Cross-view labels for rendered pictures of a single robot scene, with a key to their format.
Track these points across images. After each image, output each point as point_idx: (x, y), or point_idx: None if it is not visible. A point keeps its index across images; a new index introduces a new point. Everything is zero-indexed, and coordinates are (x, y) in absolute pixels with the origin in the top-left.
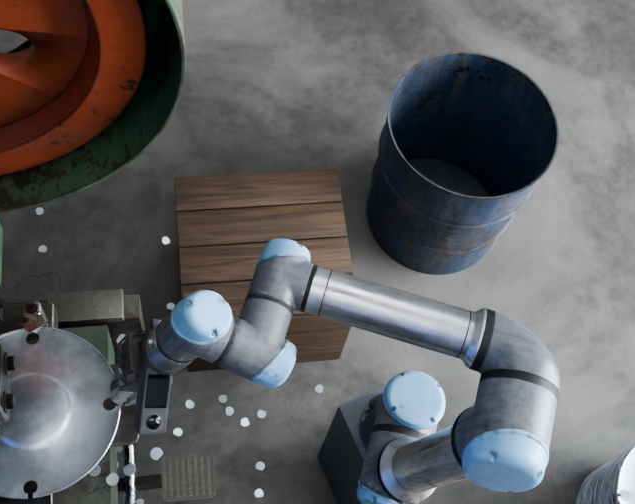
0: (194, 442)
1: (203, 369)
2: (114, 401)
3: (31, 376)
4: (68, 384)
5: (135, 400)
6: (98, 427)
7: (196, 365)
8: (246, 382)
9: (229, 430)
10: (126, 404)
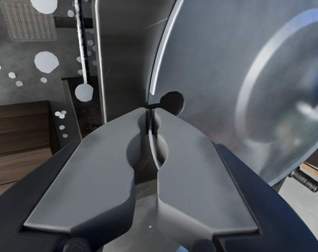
0: (35, 54)
1: (37, 102)
2: (196, 129)
3: (273, 141)
4: (231, 135)
5: (123, 136)
6: (203, 47)
7: (42, 105)
8: (2, 94)
9: (9, 61)
10: (143, 113)
